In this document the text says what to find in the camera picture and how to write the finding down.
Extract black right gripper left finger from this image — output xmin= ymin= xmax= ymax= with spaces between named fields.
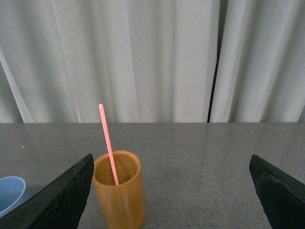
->
xmin=0 ymin=154 xmax=94 ymax=229

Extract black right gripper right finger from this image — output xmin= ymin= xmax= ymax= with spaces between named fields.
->
xmin=249 ymin=155 xmax=305 ymax=229

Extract pink chopstick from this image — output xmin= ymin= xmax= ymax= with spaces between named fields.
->
xmin=98 ymin=104 xmax=119 ymax=185

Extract light blue cup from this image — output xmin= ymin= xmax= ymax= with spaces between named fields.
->
xmin=0 ymin=176 xmax=26 ymax=217

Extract bamboo chopstick holder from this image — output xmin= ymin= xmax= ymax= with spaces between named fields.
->
xmin=92 ymin=151 xmax=145 ymax=229

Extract white curtain right panel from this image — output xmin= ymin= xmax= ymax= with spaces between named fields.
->
xmin=210 ymin=0 xmax=305 ymax=123

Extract white curtain panel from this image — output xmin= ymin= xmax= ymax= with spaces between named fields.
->
xmin=210 ymin=0 xmax=305 ymax=123
xmin=0 ymin=0 xmax=220 ymax=123

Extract white curtain left panel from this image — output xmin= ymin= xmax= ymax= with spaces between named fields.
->
xmin=0 ymin=0 xmax=220 ymax=123

